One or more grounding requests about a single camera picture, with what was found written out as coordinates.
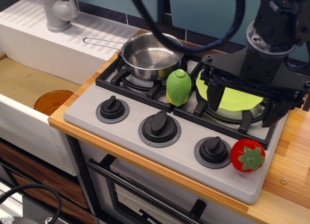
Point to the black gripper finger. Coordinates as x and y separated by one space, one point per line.
215 92
277 108

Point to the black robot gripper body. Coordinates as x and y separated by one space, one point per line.
251 72

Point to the green toy corncob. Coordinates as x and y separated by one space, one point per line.
178 87

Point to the red toy strawberry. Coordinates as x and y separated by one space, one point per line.
247 155

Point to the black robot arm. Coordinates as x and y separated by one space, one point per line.
279 27

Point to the light green plate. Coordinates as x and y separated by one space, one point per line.
232 100

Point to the black right stove knob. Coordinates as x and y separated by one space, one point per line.
213 152

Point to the black stove knob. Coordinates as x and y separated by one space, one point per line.
159 130
112 110
213 152

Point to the grey toy stove top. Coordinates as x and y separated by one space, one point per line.
189 139

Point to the black middle stove knob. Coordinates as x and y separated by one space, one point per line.
159 130

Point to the stainless steel pan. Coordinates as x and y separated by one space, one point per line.
144 57

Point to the black left stove knob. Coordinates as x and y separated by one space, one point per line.
112 110

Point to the black right burner grate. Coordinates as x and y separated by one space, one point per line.
234 124

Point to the black burner grate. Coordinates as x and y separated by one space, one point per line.
234 124
117 78

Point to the black left burner grate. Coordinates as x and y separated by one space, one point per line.
117 78

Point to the toy oven door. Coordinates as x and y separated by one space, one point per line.
138 197

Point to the orange plastic cup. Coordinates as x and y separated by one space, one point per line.
51 101

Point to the grey toy faucet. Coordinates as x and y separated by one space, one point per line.
59 14

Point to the white toy sink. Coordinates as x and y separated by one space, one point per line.
35 61

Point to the wooden drawer fronts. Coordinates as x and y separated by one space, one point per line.
22 168

